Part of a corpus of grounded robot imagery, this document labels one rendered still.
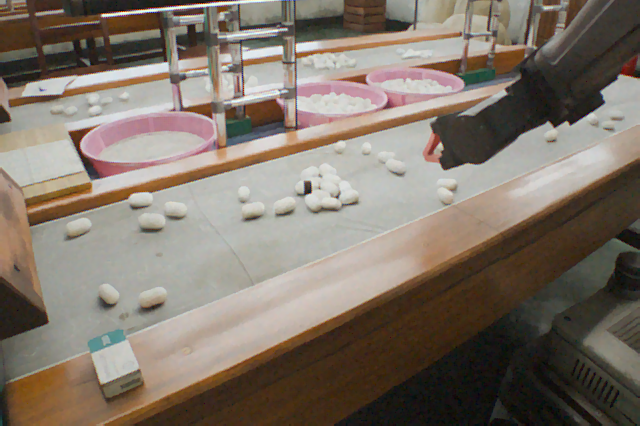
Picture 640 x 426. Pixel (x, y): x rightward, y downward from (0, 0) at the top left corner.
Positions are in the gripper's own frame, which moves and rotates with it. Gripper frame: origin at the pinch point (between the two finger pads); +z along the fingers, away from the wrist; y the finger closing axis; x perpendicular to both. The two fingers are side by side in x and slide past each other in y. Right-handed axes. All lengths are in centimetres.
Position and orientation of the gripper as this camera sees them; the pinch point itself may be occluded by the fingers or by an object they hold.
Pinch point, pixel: (428, 154)
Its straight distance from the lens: 70.0
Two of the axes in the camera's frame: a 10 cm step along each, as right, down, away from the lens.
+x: 3.5, 9.3, -1.1
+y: -8.4, 2.6, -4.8
